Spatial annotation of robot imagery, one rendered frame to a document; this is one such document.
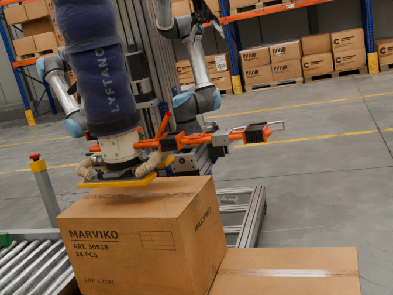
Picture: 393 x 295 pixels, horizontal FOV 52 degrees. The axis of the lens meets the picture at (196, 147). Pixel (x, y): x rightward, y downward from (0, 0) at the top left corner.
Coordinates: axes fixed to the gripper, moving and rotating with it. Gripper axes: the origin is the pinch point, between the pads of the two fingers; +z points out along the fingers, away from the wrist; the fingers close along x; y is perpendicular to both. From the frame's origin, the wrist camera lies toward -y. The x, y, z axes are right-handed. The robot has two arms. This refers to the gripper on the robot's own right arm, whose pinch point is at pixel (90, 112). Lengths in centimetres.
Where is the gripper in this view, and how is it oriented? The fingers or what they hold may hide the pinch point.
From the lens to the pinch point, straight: 214.6
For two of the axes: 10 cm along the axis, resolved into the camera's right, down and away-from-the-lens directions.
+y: 9.2, -0.7, -3.8
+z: 1.9, 9.4, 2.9
